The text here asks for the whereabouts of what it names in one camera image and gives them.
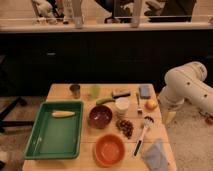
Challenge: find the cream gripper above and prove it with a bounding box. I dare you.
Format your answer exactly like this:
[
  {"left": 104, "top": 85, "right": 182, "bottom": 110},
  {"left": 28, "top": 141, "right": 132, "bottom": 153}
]
[{"left": 162, "top": 108, "right": 178, "bottom": 125}]

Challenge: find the black white dish brush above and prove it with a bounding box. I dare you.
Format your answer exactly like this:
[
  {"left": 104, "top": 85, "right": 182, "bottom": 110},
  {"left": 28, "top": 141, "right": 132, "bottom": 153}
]
[{"left": 133, "top": 116, "right": 154, "bottom": 157}]

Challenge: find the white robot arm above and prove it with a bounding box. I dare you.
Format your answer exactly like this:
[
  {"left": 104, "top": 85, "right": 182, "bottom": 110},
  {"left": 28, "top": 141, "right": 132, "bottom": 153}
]
[{"left": 158, "top": 61, "right": 213, "bottom": 125}]

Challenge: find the dark maroon bowl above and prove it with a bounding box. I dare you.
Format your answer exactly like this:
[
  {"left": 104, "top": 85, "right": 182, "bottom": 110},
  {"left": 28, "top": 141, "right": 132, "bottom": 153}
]
[{"left": 88, "top": 105, "right": 112, "bottom": 129}]

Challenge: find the orange red bowl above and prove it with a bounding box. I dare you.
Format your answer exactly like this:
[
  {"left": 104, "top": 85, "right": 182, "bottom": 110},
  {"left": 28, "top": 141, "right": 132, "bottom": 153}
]
[{"left": 93, "top": 134, "right": 125, "bottom": 167}]

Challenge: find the blue sponge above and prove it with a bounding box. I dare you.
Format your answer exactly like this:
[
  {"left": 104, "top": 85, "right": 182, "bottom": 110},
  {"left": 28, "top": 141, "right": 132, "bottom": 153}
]
[{"left": 139, "top": 85, "right": 151, "bottom": 99}]

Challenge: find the grey blue cloth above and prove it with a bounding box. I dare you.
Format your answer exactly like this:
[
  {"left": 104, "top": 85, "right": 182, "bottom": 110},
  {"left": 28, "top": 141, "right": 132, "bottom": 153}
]
[{"left": 142, "top": 139, "right": 169, "bottom": 171}]

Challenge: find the white cup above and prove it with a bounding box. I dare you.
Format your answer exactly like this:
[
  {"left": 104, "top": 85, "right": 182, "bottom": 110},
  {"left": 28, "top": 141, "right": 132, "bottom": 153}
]
[{"left": 115, "top": 97, "right": 130, "bottom": 117}]

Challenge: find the black tan eraser block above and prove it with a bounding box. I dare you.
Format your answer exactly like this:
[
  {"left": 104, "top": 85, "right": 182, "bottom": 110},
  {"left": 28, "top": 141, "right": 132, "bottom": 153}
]
[{"left": 112, "top": 90, "right": 131, "bottom": 99}]

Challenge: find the green cucumber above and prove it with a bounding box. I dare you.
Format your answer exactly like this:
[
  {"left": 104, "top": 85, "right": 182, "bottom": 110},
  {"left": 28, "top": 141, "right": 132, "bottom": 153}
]
[{"left": 96, "top": 97, "right": 115, "bottom": 105}]

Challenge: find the green translucent cup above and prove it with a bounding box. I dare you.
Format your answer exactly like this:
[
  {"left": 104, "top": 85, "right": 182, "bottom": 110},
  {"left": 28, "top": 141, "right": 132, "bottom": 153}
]
[{"left": 90, "top": 84, "right": 100, "bottom": 99}]

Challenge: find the dark metal cup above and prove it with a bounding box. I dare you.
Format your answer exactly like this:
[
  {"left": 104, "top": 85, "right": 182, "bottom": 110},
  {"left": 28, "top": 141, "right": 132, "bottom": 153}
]
[{"left": 70, "top": 84, "right": 80, "bottom": 99}]

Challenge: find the yellow corn cob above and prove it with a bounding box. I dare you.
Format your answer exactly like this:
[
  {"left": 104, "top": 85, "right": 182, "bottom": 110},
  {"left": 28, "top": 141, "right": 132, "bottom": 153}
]
[{"left": 52, "top": 111, "right": 75, "bottom": 118}]

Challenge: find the green plastic tray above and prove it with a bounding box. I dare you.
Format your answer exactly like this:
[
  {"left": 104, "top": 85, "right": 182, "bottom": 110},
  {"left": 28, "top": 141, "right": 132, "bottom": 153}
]
[{"left": 24, "top": 101, "right": 83, "bottom": 160}]

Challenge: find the black office chair base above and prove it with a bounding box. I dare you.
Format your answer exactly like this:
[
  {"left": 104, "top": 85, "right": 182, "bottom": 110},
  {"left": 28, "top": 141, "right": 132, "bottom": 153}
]
[{"left": 0, "top": 96, "right": 35, "bottom": 134}]

